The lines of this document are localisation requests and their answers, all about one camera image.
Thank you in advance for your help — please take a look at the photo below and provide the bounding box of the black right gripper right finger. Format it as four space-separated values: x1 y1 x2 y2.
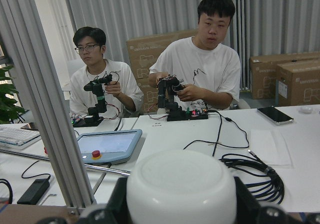
234 176 308 224

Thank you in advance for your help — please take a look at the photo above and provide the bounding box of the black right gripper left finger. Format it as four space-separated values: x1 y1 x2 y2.
77 177 133 224

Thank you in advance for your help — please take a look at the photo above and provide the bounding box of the white plastic cup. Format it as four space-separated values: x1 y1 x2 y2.
126 150 237 224

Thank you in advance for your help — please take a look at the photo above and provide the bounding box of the metal grabber stick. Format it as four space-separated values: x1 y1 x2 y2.
0 148 132 177

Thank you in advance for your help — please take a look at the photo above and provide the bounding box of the blue teach pendant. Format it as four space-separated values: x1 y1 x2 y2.
77 129 143 165

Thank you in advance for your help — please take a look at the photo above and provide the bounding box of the black power adapter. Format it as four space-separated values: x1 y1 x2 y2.
17 178 50 205

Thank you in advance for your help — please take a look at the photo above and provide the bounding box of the black smartphone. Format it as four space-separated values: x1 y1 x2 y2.
257 106 294 126

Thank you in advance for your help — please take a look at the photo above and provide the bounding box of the white keyboard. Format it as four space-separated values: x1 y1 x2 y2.
0 125 41 150

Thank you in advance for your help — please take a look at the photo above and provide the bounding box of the cardboard box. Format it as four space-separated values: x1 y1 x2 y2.
249 51 320 106

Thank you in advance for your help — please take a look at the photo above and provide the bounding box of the person in white t-shirt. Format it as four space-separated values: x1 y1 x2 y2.
148 0 241 110

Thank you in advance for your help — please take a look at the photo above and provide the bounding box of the person with glasses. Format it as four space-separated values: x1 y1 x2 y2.
69 26 144 119

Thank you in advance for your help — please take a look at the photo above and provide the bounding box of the coiled black cable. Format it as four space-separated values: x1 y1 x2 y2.
218 148 285 205

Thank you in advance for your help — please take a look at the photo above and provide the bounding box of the aluminium frame post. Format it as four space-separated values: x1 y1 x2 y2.
0 0 96 212

